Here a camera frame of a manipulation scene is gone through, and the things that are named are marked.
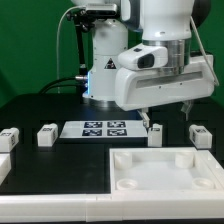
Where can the white square table top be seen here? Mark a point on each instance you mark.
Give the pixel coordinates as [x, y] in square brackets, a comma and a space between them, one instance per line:
[160, 169]

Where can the black camera on mount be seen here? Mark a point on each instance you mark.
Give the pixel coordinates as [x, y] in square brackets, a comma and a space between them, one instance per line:
[102, 10]

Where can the white left fence rail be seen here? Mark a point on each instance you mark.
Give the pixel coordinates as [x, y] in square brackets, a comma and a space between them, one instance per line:
[5, 166]

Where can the white marker sheet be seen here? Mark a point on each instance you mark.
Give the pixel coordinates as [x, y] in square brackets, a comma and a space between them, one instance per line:
[103, 129]

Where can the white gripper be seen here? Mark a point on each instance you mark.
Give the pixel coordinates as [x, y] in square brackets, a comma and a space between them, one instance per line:
[141, 82]

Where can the white front fence rail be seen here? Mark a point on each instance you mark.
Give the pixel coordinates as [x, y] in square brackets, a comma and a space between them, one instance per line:
[119, 206]

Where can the black camera stand pole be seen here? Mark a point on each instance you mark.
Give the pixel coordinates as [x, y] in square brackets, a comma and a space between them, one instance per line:
[80, 43]

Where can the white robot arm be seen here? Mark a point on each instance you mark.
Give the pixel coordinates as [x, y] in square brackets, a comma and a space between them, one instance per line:
[157, 23]

